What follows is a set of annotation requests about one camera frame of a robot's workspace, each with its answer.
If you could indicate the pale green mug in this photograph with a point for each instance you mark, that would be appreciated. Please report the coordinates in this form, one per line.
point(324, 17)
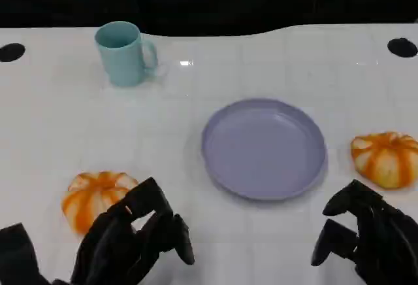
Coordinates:
point(122, 62)

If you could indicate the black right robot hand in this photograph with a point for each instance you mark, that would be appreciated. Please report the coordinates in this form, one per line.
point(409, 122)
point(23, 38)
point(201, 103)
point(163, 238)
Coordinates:
point(385, 239)

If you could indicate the orange and white bread roll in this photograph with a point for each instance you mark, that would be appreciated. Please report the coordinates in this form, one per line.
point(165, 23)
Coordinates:
point(91, 193)
point(387, 160)

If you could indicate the lilac plate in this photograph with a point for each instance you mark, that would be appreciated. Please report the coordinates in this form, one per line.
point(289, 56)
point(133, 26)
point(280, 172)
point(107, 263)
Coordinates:
point(261, 151)

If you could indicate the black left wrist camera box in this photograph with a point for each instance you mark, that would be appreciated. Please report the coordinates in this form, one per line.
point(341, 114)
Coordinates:
point(18, 255)

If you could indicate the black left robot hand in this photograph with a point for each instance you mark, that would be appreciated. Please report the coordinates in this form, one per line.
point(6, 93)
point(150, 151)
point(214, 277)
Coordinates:
point(114, 232)

